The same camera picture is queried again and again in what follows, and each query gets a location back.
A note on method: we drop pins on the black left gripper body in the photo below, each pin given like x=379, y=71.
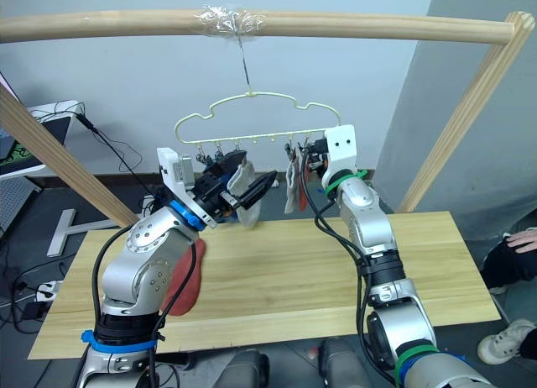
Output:
x=214, y=192

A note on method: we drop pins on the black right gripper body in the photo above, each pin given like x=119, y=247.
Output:
x=316, y=150

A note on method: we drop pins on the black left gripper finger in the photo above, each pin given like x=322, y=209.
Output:
x=233, y=161
x=260, y=188

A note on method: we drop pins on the white grey sock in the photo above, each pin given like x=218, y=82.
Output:
x=241, y=178

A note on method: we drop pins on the light grey sock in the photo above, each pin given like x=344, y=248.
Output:
x=291, y=186

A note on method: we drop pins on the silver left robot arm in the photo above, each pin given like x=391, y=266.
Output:
x=142, y=253

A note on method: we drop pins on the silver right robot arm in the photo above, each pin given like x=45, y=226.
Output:
x=365, y=220

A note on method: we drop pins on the small metal hanger clip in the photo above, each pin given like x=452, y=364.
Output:
x=238, y=146
x=289, y=149
x=218, y=150
x=199, y=155

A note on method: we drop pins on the pale yellow clip hanger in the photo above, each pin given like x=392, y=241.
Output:
x=268, y=95

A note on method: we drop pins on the bystander bare hand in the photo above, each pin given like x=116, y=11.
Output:
x=524, y=239

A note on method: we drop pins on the small orange red sock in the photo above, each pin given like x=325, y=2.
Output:
x=303, y=195

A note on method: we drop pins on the horizontal wooden rod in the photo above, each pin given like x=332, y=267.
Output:
x=377, y=27

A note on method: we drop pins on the clear tape wrap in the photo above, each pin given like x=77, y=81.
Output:
x=230, y=20

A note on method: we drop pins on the dark tablet screen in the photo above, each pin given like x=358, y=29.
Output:
x=58, y=129

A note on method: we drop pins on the dark rounded shape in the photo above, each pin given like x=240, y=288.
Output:
x=344, y=365
x=245, y=369

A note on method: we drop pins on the white power strip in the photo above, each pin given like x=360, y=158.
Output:
x=48, y=290

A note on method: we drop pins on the white side desk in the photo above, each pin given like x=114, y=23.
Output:
x=40, y=110

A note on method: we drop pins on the grey perforated panel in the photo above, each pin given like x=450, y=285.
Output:
x=14, y=199

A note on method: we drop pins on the green black printed mat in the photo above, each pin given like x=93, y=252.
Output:
x=10, y=155

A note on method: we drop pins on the bystander black trouser leg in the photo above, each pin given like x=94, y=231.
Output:
x=509, y=266

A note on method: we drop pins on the white sneaker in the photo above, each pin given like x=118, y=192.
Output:
x=503, y=344

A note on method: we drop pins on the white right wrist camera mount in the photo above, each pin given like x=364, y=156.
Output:
x=342, y=153

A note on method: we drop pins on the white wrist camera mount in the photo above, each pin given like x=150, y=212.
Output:
x=342, y=153
x=174, y=176

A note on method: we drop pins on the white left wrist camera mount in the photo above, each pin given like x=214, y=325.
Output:
x=174, y=176

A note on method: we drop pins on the slanted wooden post with end grain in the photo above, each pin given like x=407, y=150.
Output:
x=465, y=111

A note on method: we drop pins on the white T-shaped bracket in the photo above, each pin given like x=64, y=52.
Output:
x=63, y=232

